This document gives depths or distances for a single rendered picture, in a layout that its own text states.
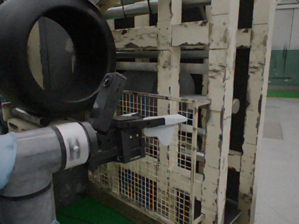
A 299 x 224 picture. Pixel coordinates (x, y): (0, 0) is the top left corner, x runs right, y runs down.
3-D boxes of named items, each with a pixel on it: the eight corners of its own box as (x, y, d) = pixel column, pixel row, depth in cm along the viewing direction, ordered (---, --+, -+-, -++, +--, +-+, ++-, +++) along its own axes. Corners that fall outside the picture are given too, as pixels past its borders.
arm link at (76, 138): (46, 124, 45) (64, 127, 39) (71, 120, 48) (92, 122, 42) (52, 165, 46) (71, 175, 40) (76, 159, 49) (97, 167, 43)
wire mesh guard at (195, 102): (88, 180, 188) (83, 85, 173) (90, 178, 189) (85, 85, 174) (190, 237, 129) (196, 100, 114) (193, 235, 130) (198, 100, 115)
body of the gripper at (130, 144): (126, 150, 57) (75, 165, 49) (123, 112, 56) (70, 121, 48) (149, 156, 51) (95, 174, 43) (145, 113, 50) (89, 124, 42)
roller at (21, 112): (11, 116, 138) (10, 107, 137) (20, 114, 141) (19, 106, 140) (40, 127, 115) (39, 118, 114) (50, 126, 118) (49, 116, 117)
